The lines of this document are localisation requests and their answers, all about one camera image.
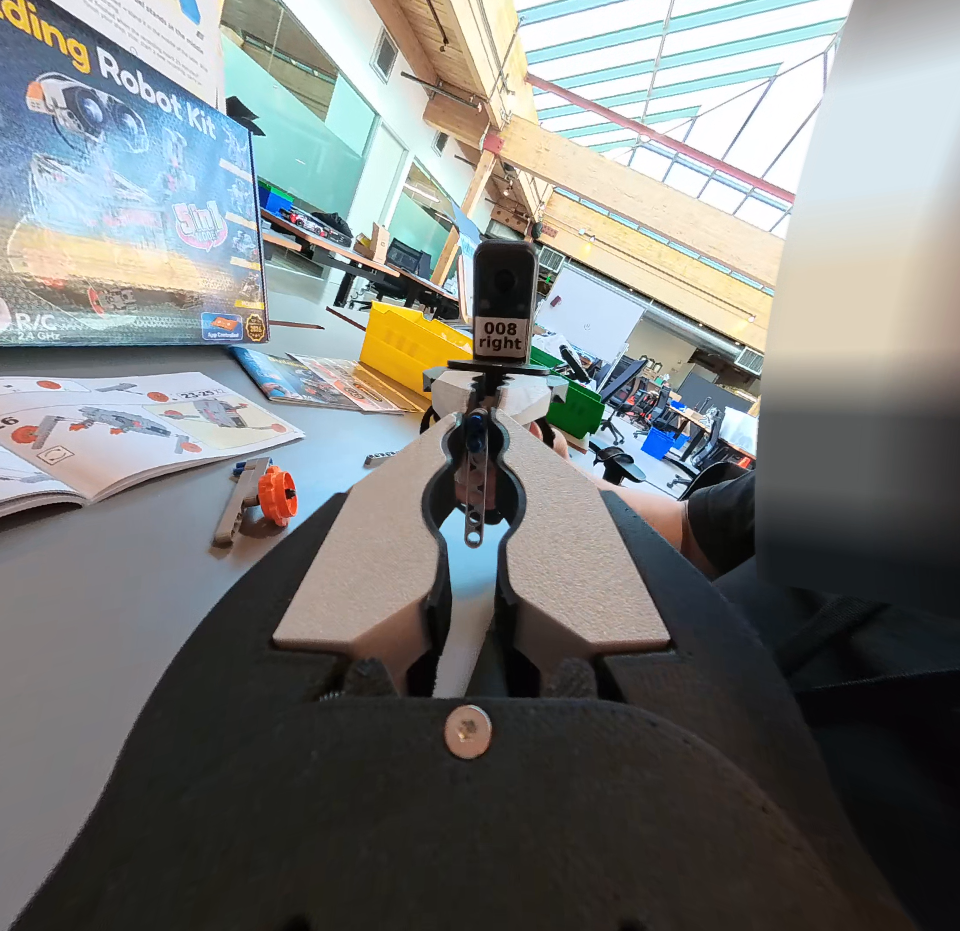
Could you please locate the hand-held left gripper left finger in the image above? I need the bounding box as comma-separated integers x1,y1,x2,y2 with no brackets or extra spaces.
272,412,459,696

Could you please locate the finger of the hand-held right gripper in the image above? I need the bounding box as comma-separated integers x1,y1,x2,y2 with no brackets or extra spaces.
433,370,481,424
495,376,558,424

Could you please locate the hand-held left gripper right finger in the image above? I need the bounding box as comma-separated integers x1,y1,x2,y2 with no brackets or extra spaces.
491,409,672,696

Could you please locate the grey beam with blue pins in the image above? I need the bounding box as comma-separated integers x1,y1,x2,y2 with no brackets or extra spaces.
457,404,500,548

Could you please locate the person's right forearm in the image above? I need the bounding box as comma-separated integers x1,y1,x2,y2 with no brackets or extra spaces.
592,467,712,576

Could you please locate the wooden background desk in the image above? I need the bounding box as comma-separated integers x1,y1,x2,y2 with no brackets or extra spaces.
258,207,460,313

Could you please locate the grey desk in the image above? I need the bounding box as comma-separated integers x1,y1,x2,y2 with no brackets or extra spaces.
0,267,601,928

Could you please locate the green plastic bin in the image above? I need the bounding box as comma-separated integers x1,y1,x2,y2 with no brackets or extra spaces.
528,346,606,437

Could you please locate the leaning printed board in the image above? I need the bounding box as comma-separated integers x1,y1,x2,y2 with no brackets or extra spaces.
431,203,485,287

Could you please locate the yellow plastic bin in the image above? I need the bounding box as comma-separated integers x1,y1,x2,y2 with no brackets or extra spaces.
358,301,475,401

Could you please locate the whiteboard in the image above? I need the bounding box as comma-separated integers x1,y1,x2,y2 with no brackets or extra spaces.
534,263,646,366

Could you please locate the orange print leaflet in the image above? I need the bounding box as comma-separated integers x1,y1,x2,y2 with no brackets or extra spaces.
288,353,429,415

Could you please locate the orange wheel beam assembly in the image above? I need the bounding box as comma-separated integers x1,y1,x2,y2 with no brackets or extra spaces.
212,457,299,548

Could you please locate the blue storage bin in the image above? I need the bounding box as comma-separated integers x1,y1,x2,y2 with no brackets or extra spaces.
641,424,691,463

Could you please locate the open white instruction booklet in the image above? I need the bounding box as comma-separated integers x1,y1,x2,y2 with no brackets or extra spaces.
0,372,306,520

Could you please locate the blue robot kit box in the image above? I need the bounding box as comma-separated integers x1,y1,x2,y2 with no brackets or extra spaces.
0,0,271,347

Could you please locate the white printed poster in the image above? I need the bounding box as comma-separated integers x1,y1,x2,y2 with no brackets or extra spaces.
15,0,230,115

